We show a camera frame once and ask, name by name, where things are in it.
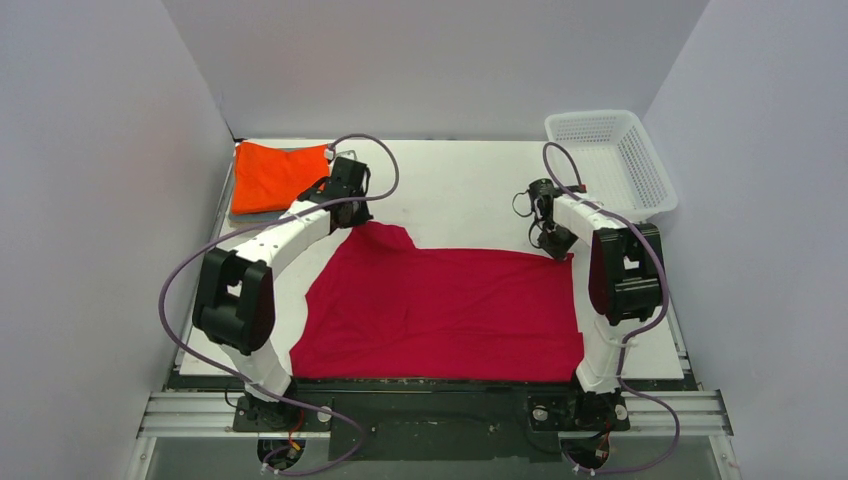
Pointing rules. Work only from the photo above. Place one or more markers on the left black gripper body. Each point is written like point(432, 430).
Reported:
point(354, 216)

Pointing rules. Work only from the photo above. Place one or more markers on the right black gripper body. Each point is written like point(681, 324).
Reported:
point(553, 240)

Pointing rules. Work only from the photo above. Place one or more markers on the red t shirt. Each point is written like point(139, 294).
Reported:
point(383, 307)

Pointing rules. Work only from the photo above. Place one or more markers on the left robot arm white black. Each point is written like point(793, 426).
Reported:
point(235, 305)

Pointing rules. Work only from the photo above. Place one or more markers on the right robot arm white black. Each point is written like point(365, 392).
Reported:
point(624, 290)

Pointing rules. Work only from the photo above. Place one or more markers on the orange folded t shirt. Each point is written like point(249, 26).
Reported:
point(269, 179)

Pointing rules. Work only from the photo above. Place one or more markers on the white plastic basket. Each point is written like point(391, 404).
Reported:
point(617, 161)

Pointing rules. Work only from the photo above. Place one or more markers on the grey blue folded t shirt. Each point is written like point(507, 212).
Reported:
point(256, 218)

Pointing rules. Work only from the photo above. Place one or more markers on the aluminium rail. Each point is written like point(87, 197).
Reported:
point(206, 415)

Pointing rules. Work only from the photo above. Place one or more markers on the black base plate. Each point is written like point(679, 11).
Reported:
point(416, 419)

